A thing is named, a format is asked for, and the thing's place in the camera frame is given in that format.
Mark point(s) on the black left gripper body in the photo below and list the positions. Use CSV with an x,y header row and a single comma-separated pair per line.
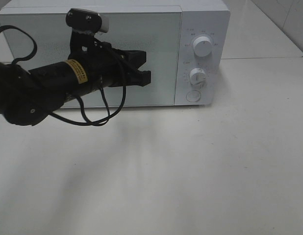
x,y
102,62

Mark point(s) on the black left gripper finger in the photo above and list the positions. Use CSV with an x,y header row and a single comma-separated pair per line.
x,y
138,78
134,59

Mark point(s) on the white microwave door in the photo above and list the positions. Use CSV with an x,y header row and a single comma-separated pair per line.
x,y
156,34

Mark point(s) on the white microwave knob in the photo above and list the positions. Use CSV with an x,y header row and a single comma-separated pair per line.
x,y
197,76
202,46

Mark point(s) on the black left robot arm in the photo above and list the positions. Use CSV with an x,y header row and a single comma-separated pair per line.
x,y
27,97

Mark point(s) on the white microwave oven body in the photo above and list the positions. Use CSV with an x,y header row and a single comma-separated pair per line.
x,y
183,40

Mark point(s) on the white adjacent table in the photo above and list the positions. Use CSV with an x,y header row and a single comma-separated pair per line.
x,y
251,34

